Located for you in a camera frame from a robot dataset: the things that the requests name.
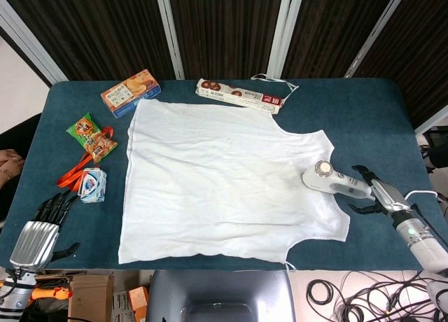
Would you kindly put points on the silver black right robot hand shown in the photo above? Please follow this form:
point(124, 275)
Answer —
point(386, 196)

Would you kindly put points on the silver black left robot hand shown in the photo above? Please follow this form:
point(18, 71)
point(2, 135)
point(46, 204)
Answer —
point(35, 241)

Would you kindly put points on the white handheld device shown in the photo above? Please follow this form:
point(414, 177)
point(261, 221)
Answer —
point(315, 180)

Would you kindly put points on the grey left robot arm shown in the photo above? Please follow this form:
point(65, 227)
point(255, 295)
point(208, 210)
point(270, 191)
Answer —
point(15, 290)

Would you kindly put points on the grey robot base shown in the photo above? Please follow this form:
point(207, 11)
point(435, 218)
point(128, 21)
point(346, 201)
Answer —
point(217, 294)

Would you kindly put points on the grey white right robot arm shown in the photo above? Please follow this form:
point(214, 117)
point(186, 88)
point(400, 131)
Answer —
point(420, 241)

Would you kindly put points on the person's bare hand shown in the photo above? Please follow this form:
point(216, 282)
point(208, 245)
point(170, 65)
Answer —
point(10, 164)

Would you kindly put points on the white sleeveless shirt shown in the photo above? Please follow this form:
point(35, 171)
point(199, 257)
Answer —
point(210, 178)

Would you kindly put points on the yellow rubber chicken toy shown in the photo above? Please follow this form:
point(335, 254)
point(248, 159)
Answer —
point(52, 294)

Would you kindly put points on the black office chair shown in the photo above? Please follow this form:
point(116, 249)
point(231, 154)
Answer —
point(437, 150)

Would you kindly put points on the brown cardboard box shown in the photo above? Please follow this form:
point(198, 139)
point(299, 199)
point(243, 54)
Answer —
point(91, 297)

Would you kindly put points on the teal table cover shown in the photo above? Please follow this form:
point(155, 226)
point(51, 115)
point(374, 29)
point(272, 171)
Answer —
point(367, 119)

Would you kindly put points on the blue white tissue pack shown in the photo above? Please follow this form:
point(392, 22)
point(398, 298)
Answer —
point(92, 185)

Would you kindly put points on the small orange box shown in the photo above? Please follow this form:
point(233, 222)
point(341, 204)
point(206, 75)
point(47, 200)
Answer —
point(138, 301)

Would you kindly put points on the green orange snack bag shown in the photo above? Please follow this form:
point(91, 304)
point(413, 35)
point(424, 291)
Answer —
point(91, 136)

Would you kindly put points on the orange blue cracker box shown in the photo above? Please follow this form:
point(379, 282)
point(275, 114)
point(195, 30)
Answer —
point(131, 92)

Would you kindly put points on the long white cookie box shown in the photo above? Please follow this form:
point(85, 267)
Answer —
point(238, 96)

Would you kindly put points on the white partition frame post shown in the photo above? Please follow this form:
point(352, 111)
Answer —
point(171, 31)
point(35, 52)
point(376, 35)
point(285, 31)
point(432, 120)

